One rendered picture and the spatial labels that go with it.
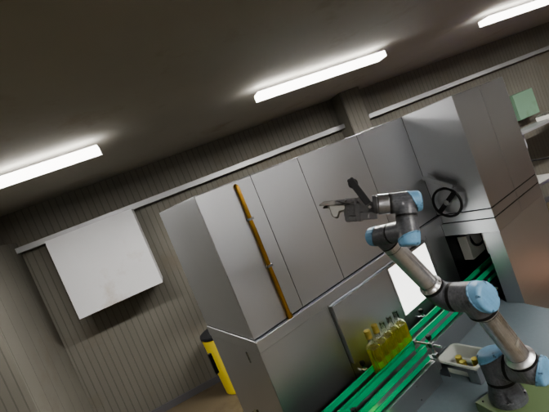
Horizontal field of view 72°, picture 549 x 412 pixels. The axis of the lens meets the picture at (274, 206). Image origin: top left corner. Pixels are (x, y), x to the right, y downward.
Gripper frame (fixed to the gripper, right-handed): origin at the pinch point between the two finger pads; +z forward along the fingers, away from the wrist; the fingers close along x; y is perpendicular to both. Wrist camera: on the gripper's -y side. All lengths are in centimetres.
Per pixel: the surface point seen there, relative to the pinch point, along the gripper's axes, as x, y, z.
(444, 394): 69, 96, -46
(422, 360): 72, 80, -38
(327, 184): 75, -17, 2
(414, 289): 114, 50, -43
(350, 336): 73, 67, -3
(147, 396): 270, 180, 247
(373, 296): 88, 49, -17
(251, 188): 40, -15, 37
